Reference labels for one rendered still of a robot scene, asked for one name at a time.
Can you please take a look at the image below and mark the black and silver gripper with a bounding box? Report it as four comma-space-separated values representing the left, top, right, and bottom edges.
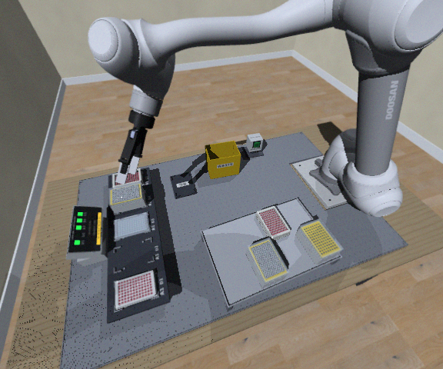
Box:
115, 110, 155, 185

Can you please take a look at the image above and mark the yellow waste bin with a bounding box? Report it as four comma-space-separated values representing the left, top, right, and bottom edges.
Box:
205, 141, 241, 179

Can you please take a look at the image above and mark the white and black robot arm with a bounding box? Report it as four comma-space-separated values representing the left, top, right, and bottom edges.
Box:
88, 0, 443, 217

